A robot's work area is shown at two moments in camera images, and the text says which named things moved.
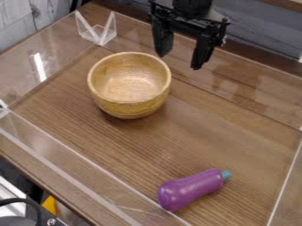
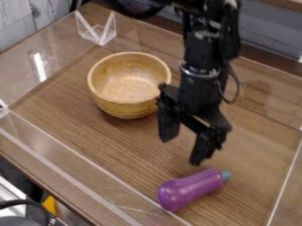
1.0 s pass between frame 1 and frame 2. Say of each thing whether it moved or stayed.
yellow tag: stayed
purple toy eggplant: stayed
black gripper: moved
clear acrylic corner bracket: stayed
